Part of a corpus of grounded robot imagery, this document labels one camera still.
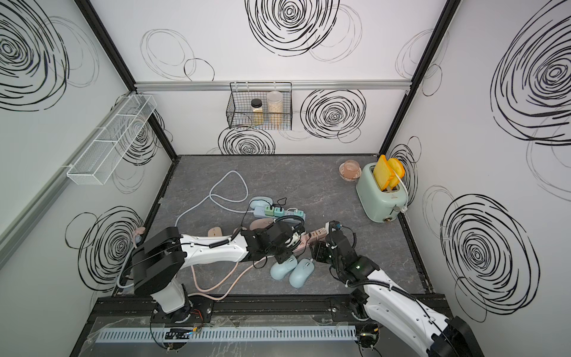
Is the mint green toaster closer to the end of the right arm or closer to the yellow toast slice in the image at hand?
the yellow toast slice

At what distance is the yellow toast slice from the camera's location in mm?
864

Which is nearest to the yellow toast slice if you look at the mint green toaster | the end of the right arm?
the mint green toaster
